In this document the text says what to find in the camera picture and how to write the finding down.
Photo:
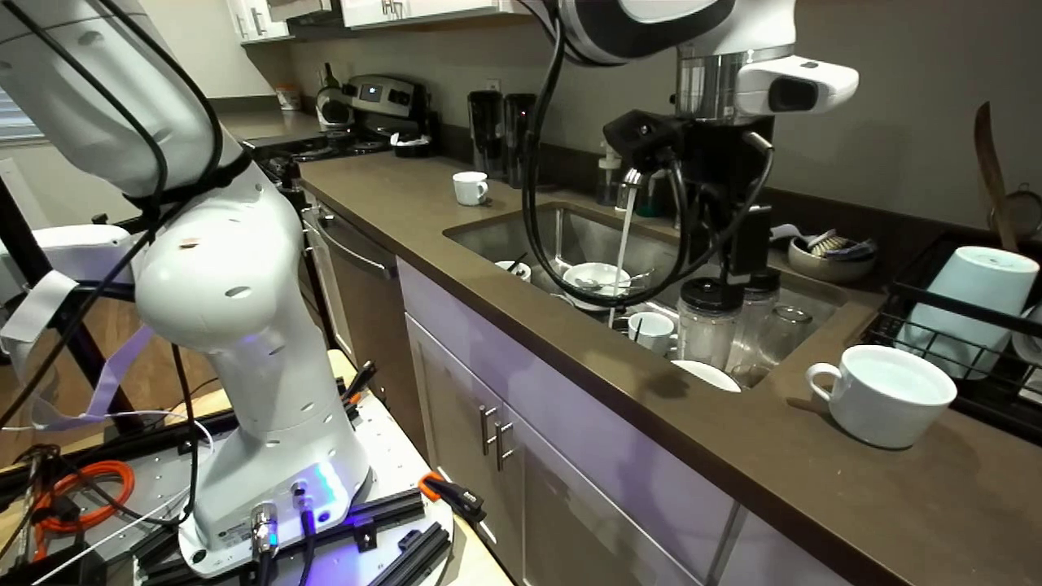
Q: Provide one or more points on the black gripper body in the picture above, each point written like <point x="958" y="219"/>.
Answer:
<point x="719" y="151"/>

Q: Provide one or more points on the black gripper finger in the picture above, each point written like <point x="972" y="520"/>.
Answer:
<point x="696" y="222"/>
<point x="750" y="246"/>

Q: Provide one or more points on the large white mug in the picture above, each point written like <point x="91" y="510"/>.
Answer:
<point x="884" y="401"/>

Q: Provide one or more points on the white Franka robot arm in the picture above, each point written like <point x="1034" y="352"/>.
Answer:
<point x="249" y="327"/>

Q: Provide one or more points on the stainless steel sink basin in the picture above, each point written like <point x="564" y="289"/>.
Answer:
<point x="574" y="231"/>

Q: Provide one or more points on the small white mug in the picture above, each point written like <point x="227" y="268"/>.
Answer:
<point x="469" y="188"/>

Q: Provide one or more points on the white dish brush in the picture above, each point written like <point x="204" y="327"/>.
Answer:
<point x="782" y="231"/>

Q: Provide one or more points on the clear jar black lid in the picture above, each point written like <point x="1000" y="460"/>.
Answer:
<point x="707" y="327"/>
<point x="767" y="314"/>

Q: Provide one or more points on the brushed steel faucet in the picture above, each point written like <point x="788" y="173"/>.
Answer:
<point x="632" y="177"/>

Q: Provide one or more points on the grey utensil bowl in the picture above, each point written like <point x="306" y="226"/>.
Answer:
<point x="833" y="260"/>

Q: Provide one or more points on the clear drinking glass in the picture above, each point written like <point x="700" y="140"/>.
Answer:
<point x="788" y="322"/>

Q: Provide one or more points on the clear soap dispenser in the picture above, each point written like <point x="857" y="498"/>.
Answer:
<point x="609" y="188"/>

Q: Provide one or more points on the white bowl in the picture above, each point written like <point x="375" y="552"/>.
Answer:
<point x="596" y="283"/>

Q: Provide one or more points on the small white cup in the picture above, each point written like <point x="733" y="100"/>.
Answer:
<point x="653" y="333"/>

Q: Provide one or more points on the white plate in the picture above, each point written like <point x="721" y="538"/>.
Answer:
<point x="704" y="377"/>

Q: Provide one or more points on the small white dish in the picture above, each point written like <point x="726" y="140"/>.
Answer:
<point x="513" y="268"/>

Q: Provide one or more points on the black tumbler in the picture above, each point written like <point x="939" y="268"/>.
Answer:
<point x="515" y="133"/>
<point x="484" y="132"/>

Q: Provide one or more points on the black dish drying rack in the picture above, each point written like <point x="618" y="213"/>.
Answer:
<point x="972" y="294"/>

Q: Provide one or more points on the wooden spatula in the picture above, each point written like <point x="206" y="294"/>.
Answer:
<point x="987" y="165"/>

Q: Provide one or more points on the kitchen base cabinet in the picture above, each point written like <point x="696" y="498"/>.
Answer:
<point x="606" y="466"/>

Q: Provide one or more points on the small black countertop device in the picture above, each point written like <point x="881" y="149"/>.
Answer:
<point x="415" y="138"/>

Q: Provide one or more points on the silver black kitchen appliance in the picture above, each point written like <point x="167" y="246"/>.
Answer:
<point x="378" y="100"/>

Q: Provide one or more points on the stainless dishwasher front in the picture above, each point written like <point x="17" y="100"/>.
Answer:
<point x="362" y="314"/>

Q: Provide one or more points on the small black orange tool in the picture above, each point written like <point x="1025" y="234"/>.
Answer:
<point x="361" y="381"/>

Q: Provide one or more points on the grey robot mounting table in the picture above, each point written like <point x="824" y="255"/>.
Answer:
<point x="394" y="449"/>

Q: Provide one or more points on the white plastic housing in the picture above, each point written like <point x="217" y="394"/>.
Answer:
<point x="75" y="247"/>

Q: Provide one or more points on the black tripod stand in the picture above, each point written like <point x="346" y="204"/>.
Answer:
<point x="86" y="347"/>

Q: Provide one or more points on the white window blind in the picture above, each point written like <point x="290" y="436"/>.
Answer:
<point x="17" y="115"/>

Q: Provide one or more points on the black aluminium rail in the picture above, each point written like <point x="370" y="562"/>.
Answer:
<point x="412" y="555"/>
<point x="375" y="510"/>

